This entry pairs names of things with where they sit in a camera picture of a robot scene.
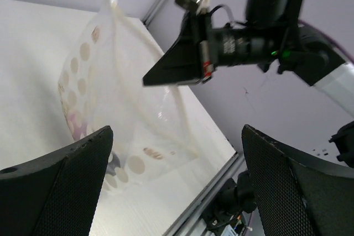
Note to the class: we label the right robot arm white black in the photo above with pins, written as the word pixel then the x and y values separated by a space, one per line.
pixel 271 32

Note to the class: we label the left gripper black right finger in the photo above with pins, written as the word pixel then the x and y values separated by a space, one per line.
pixel 297 193

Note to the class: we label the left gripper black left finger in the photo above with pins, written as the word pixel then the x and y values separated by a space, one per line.
pixel 56 194

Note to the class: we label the aluminium mounting rail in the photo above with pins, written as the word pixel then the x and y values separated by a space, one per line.
pixel 190 221

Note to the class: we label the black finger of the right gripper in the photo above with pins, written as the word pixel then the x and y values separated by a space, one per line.
pixel 181 64

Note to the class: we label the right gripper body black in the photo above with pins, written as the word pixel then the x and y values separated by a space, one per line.
pixel 226 46

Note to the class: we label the purple toy eggplant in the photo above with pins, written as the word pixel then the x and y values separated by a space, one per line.
pixel 80 128

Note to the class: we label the clear zip top bag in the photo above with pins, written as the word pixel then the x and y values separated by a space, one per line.
pixel 102 80

